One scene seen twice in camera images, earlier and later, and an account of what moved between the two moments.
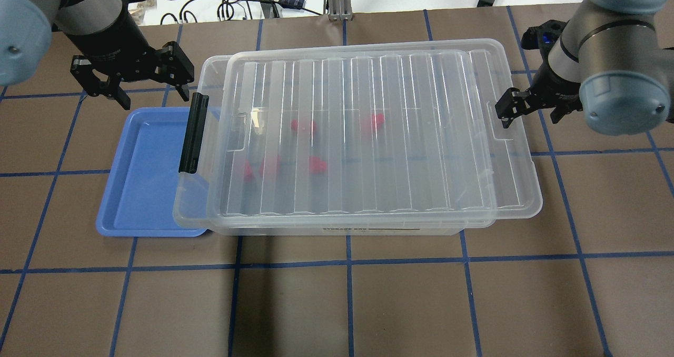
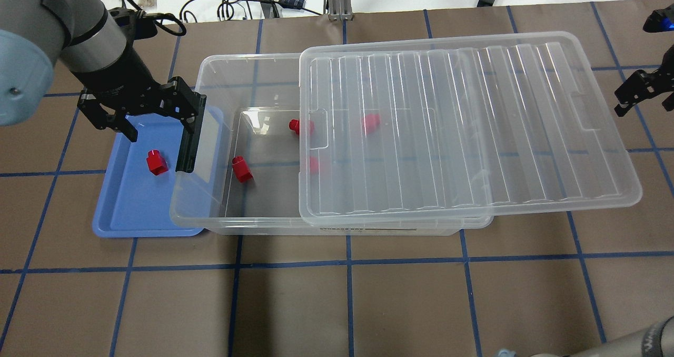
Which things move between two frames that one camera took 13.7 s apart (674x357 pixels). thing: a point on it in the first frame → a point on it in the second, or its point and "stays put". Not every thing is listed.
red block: [268, 165] → [157, 165]
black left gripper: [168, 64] → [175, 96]
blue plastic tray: [147, 195] stays put
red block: [294, 124] → [240, 170]
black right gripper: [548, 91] → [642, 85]
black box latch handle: [189, 155] stays put
